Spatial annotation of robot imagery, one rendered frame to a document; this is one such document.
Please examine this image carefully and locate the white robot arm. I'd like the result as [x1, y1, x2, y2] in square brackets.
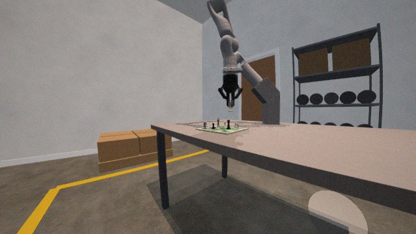
[207, 0, 262, 87]

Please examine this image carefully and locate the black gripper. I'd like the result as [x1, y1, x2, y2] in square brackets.
[218, 74, 243, 107]

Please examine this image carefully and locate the green and white chessboard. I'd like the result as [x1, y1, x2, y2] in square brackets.
[196, 125, 249, 135]

